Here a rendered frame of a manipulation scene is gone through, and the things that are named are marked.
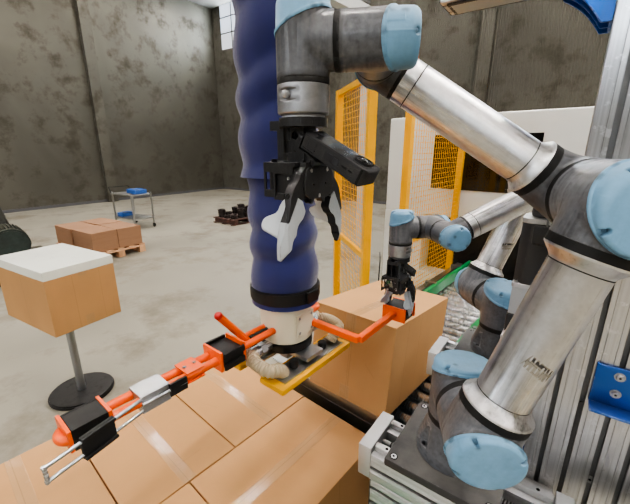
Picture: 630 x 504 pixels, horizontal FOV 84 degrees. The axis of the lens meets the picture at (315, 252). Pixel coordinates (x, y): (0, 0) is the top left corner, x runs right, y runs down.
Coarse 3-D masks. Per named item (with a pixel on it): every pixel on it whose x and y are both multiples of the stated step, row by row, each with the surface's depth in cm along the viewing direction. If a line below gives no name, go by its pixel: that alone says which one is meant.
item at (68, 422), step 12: (96, 396) 78; (84, 408) 75; (96, 408) 75; (108, 408) 75; (60, 420) 71; (72, 420) 71; (84, 420) 71; (96, 420) 72; (72, 432) 69; (84, 432) 71; (72, 444) 69
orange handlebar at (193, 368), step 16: (320, 320) 115; (384, 320) 115; (256, 336) 105; (352, 336) 105; (368, 336) 107; (176, 368) 90; (192, 368) 90; (208, 368) 92; (112, 400) 79; (128, 400) 81
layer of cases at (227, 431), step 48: (192, 384) 176; (240, 384) 176; (144, 432) 147; (192, 432) 147; (240, 432) 147; (288, 432) 147; (336, 432) 147; (0, 480) 125; (96, 480) 125; (144, 480) 125; (192, 480) 125; (240, 480) 125; (288, 480) 125; (336, 480) 125
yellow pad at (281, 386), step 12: (324, 336) 129; (324, 348) 119; (336, 348) 121; (288, 360) 114; (300, 360) 113; (312, 360) 113; (324, 360) 114; (300, 372) 107; (312, 372) 110; (264, 384) 105; (276, 384) 103; (288, 384) 103
